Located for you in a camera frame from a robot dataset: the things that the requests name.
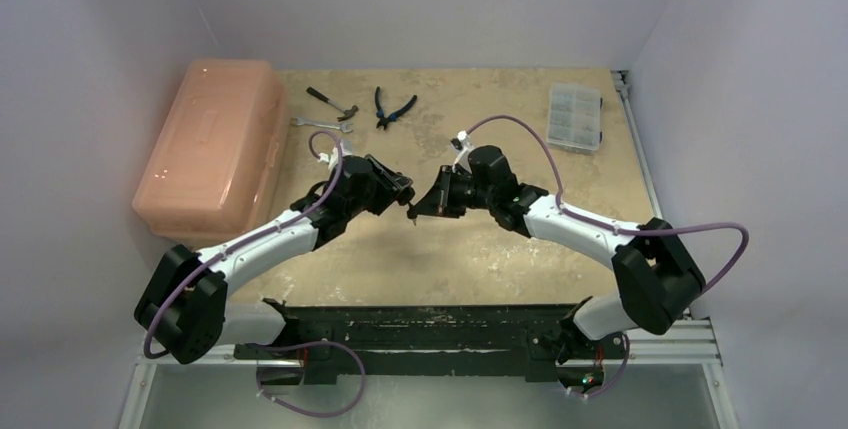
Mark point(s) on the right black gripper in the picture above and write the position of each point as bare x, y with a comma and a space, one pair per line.
448, 189

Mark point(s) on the clear plastic screw organizer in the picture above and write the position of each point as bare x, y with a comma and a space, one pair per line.
574, 118

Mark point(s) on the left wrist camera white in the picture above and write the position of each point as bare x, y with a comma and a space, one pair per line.
337, 154

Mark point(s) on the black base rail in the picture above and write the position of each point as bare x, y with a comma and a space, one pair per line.
473, 340

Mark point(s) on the black-head key pair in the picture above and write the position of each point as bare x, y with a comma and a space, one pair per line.
411, 214

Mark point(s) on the small black-handled hammer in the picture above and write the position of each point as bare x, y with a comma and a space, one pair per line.
346, 113

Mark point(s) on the silver open-end wrench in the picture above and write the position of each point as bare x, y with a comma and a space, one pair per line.
344, 127

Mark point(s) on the pink plastic toolbox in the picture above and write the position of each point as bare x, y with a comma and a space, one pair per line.
212, 173

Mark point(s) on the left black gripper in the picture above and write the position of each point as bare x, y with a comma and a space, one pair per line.
389, 187

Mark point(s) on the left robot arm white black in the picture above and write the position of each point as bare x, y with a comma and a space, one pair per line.
184, 307

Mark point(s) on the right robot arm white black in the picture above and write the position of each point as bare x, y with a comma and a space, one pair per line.
656, 277

